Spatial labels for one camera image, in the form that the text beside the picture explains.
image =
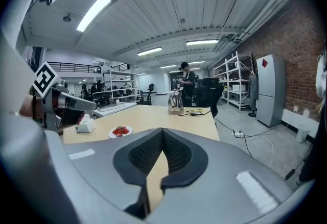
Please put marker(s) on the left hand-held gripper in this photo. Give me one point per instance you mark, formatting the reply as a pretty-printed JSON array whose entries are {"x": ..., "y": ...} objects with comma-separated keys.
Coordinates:
[{"x": 47, "y": 78}]

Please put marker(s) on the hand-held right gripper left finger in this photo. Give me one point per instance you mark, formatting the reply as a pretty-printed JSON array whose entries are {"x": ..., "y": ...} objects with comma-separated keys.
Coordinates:
[{"x": 102, "y": 172}]

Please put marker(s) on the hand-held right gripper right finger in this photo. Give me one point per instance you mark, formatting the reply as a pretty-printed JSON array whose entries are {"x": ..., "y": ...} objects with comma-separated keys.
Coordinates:
[{"x": 224, "y": 187}]

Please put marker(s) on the red strawberry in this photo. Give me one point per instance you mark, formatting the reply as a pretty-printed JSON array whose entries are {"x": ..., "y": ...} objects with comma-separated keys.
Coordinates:
[
  {"x": 124, "y": 128},
  {"x": 118, "y": 129},
  {"x": 125, "y": 132},
  {"x": 120, "y": 134},
  {"x": 115, "y": 132}
]

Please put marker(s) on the white plate with strawberries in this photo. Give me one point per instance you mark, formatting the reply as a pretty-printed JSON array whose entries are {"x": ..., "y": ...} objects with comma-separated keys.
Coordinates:
[{"x": 129, "y": 129}]

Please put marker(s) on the person's left forearm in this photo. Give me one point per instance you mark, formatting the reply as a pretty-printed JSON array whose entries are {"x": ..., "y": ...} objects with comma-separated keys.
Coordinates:
[{"x": 26, "y": 108}]

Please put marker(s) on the person's left hand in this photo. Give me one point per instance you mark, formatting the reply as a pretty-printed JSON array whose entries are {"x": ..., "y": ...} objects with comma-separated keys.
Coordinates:
[{"x": 74, "y": 118}]

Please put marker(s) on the pale green tissue box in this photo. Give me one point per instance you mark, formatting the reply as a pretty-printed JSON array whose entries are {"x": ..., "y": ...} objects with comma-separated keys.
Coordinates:
[{"x": 85, "y": 125}]

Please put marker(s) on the black office chair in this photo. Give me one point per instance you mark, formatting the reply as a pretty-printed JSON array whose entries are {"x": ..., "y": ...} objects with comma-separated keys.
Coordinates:
[
  {"x": 208, "y": 93},
  {"x": 102, "y": 98}
]

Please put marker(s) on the grey tray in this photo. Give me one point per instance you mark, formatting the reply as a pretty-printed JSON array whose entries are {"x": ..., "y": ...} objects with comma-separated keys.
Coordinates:
[{"x": 113, "y": 107}]

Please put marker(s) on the black railing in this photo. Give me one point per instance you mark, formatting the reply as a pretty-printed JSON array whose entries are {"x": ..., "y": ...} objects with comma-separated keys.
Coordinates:
[{"x": 76, "y": 64}]

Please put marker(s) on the white metal shelf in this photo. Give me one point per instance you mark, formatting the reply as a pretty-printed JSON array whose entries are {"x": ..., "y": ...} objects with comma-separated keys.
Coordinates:
[
  {"x": 120, "y": 81},
  {"x": 238, "y": 80}
]

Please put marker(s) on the white power strip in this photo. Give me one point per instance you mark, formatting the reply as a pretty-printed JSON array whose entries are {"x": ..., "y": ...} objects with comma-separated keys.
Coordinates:
[{"x": 238, "y": 133}]

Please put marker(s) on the black power adapter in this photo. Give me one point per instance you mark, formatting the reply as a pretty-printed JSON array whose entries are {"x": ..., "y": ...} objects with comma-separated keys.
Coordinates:
[{"x": 290, "y": 174}]

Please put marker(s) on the grey computer mouse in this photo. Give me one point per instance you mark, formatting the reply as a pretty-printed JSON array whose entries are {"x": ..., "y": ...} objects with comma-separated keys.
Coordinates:
[{"x": 195, "y": 113}]

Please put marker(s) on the yellow utility knife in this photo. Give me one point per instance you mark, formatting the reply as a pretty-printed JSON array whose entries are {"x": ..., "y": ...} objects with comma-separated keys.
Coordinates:
[{"x": 195, "y": 110}]

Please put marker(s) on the round ceiling detector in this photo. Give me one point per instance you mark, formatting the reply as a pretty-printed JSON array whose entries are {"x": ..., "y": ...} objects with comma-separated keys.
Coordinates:
[{"x": 67, "y": 18}]

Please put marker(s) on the ceiling light panel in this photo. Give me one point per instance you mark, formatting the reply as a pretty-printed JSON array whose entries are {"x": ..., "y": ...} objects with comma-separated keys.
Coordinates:
[
  {"x": 149, "y": 51},
  {"x": 201, "y": 42},
  {"x": 93, "y": 12}
]

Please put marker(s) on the white trash bin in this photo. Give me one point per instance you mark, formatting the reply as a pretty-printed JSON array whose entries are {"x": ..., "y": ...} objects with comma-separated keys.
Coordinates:
[{"x": 302, "y": 133}]

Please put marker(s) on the steel kettle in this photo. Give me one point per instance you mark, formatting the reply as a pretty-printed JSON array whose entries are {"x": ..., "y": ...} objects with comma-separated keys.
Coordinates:
[{"x": 175, "y": 103}]

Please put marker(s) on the white box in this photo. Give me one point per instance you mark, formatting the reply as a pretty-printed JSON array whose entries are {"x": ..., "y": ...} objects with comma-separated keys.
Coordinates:
[{"x": 239, "y": 88}]

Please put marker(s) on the grey hanging coat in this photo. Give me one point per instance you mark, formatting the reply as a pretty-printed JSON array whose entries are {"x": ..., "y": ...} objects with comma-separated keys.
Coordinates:
[{"x": 253, "y": 90}]

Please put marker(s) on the grey refrigerator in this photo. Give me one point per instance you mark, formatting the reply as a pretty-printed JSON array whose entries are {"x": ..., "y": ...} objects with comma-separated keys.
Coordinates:
[{"x": 270, "y": 90}]

